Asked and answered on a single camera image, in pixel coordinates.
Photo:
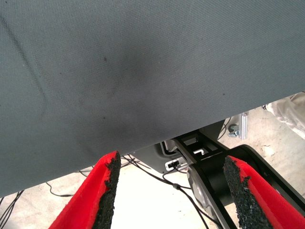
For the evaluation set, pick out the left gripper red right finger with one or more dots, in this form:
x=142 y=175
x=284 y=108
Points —
x=257 y=202

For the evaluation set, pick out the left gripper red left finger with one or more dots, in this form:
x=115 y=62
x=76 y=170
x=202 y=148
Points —
x=85 y=202

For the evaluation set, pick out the grey caster wheel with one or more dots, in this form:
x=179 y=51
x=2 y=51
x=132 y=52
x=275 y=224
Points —
x=234 y=131

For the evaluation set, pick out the dark grey table cloth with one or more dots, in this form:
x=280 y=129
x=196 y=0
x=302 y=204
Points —
x=143 y=71

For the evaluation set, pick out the black robot torso frame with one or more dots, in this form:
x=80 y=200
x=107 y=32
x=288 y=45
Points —
x=214 y=176

